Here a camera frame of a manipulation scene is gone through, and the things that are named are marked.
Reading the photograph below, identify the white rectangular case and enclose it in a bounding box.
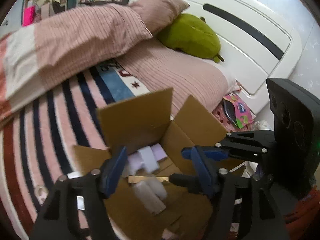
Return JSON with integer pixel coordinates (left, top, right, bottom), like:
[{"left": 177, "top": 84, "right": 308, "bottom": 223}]
[{"left": 133, "top": 180, "right": 168, "bottom": 215}]

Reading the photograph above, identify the lilac rectangular box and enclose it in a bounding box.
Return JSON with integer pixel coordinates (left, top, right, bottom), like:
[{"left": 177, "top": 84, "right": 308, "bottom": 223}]
[{"left": 150, "top": 144, "right": 168, "bottom": 162}]

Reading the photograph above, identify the brown cardboard box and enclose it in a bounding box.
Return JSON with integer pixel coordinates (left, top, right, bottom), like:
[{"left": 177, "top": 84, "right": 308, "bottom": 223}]
[{"left": 73, "top": 88, "right": 227, "bottom": 239}]

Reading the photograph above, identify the colourful snack pouch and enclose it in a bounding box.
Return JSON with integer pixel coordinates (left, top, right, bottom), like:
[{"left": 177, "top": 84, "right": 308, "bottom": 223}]
[{"left": 222, "top": 93, "right": 254, "bottom": 129}]

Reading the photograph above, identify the striped plush bed blanket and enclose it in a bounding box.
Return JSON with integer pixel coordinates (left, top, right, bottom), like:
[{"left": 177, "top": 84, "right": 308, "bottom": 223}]
[{"left": 1, "top": 60, "right": 148, "bottom": 239}]

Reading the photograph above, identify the pink ribbed pillow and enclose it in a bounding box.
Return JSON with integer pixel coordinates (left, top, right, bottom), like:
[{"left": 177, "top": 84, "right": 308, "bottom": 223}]
[
  {"left": 129, "top": 0, "right": 190, "bottom": 36},
  {"left": 116, "top": 39, "right": 239, "bottom": 115}
]

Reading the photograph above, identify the white headboard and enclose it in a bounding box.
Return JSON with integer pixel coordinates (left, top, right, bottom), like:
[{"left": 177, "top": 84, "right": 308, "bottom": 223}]
[{"left": 125, "top": 0, "right": 302, "bottom": 114}]

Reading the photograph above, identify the green plush toy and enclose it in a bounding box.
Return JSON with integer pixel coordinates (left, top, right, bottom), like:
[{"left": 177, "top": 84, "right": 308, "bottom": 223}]
[{"left": 157, "top": 14, "right": 224, "bottom": 63}]

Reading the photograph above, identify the striped pink duvet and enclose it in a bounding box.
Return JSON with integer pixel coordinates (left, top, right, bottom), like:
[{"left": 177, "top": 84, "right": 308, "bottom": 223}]
[{"left": 1, "top": 4, "right": 152, "bottom": 124}]

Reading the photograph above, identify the pink gift bag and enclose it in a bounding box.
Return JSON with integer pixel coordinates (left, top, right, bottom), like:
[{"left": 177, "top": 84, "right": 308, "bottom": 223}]
[{"left": 22, "top": 5, "right": 35, "bottom": 27}]

